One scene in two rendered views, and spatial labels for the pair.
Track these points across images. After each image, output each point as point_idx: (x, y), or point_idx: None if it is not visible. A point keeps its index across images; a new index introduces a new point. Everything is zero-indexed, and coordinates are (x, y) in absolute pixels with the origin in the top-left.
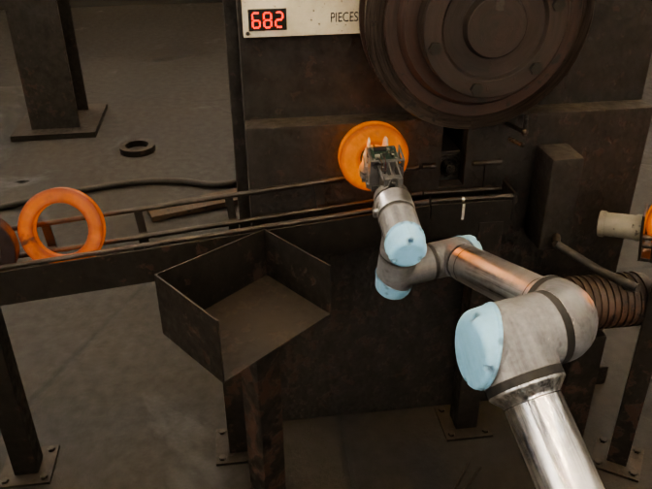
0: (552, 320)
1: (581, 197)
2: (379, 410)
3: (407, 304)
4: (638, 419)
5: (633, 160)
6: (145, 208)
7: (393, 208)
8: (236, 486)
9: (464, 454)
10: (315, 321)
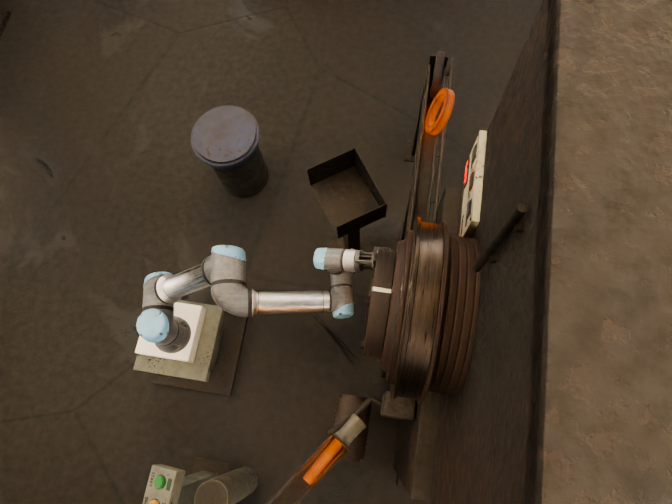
0: (214, 276)
1: (409, 441)
2: None
3: None
4: None
5: (407, 483)
6: (441, 149)
7: (338, 252)
8: (378, 240)
9: (365, 361)
10: (334, 229)
